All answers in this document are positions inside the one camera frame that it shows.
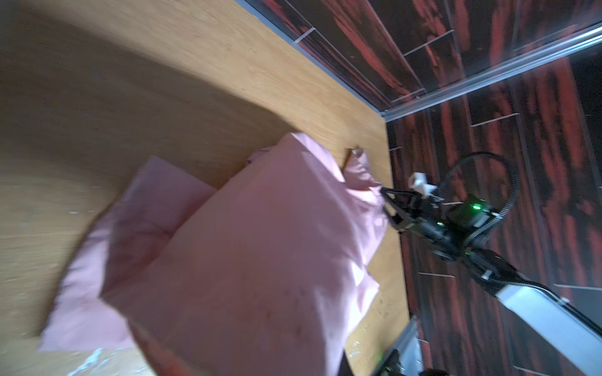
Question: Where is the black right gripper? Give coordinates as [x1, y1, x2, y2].
[380, 188, 501, 261]

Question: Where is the pink zip-up jacket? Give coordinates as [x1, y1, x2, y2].
[39, 133, 387, 375]

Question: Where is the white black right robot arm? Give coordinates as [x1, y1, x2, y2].
[380, 185, 601, 375]

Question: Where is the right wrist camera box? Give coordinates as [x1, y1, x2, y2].
[408, 172, 437, 198]

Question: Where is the aluminium frame rail right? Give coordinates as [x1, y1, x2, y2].
[244, 1, 601, 118]

